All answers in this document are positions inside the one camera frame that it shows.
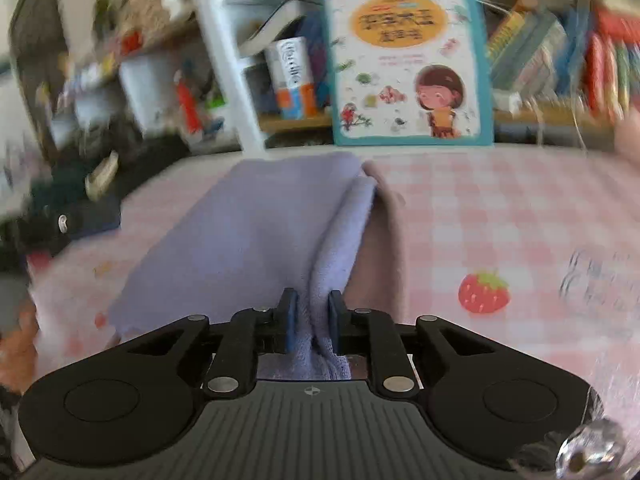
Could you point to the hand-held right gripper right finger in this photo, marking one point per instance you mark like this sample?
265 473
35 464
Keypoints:
336 327

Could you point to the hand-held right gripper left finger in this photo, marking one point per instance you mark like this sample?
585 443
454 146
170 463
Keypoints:
289 325

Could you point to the pink and lavender sweater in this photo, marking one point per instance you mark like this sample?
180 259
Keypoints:
240 230

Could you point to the pink checked tablecloth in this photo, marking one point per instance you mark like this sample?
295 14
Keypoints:
500 220

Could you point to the black box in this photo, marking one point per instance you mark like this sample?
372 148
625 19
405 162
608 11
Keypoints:
150 160

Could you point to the white and orange carton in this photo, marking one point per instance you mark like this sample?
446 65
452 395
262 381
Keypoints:
290 75

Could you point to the white wooden bookshelf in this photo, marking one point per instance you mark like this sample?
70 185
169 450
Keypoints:
227 70

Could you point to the teal-edged children's picture book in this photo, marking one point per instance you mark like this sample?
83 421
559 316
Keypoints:
400 60

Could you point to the row of blue books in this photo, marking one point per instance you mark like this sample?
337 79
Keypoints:
315 45

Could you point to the row of slanted thin books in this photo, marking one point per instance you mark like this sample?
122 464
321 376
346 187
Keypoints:
530 45

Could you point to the red box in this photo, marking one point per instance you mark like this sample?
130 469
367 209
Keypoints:
605 60

